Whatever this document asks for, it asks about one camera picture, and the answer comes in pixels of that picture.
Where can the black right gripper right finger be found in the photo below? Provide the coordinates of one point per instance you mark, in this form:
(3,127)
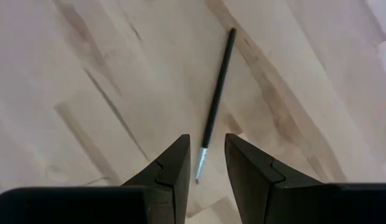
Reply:
(305,208)

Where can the black paint brush silver ferrule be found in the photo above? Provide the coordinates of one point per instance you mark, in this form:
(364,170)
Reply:
(216,93)

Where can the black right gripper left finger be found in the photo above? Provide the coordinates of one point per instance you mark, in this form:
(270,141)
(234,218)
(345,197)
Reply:
(87,208)

